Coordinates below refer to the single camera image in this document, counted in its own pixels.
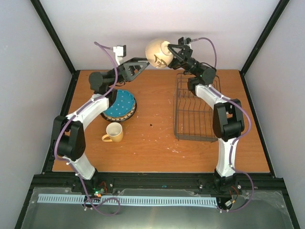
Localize controller board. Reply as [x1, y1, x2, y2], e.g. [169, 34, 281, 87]
[225, 186, 239, 208]
[93, 181, 108, 198]

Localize black rimmed striped plate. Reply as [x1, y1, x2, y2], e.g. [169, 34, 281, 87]
[101, 98, 137, 122]

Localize white ceramic bowl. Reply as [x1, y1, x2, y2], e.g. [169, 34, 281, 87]
[145, 39, 173, 69]

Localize teal polka dot plate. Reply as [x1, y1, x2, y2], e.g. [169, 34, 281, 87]
[102, 90, 136, 119]

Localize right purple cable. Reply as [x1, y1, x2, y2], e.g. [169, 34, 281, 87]
[190, 37, 255, 213]

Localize right controller board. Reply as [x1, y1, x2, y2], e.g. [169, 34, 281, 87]
[225, 186, 239, 208]

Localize black wire dish rack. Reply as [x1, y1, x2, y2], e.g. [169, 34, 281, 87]
[173, 73, 217, 142]

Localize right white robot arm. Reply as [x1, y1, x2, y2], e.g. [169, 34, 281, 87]
[168, 44, 244, 192]

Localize yellow mug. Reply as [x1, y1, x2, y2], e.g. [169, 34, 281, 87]
[102, 123, 123, 143]

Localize yellow plate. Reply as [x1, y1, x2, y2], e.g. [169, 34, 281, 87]
[102, 102, 137, 122]

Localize purple cable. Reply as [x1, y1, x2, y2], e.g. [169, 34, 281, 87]
[53, 42, 122, 215]
[190, 37, 255, 213]

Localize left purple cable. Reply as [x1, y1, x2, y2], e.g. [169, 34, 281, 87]
[53, 42, 122, 215]

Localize left controller board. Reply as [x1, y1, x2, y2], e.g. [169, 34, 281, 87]
[93, 181, 108, 198]

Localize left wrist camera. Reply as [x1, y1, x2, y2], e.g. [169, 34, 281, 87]
[112, 45, 127, 65]

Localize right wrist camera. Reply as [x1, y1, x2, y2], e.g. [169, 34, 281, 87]
[178, 37, 192, 45]

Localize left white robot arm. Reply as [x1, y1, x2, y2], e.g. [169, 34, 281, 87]
[52, 57, 149, 192]

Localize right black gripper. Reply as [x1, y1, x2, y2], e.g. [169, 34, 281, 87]
[159, 44, 202, 75]

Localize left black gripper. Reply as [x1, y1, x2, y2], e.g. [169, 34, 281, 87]
[107, 57, 152, 86]

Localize black aluminium frame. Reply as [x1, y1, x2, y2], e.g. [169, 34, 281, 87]
[15, 0, 300, 229]

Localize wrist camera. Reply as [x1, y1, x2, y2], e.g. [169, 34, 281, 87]
[178, 37, 192, 45]
[112, 45, 127, 65]

